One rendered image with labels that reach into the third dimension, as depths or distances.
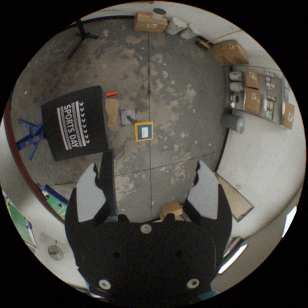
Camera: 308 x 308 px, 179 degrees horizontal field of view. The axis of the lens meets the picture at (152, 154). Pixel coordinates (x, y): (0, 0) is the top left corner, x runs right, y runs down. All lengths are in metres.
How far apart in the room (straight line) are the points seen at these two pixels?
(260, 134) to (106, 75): 3.50
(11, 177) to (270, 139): 3.22
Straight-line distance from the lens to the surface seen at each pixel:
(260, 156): 3.17
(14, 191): 0.16
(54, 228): 0.20
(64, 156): 0.83
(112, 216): 0.84
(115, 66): 1.73
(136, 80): 1.68
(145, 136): 0.68
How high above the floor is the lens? 1.60
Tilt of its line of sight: 56 degrees down
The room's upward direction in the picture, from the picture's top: 143 degrees clockwise
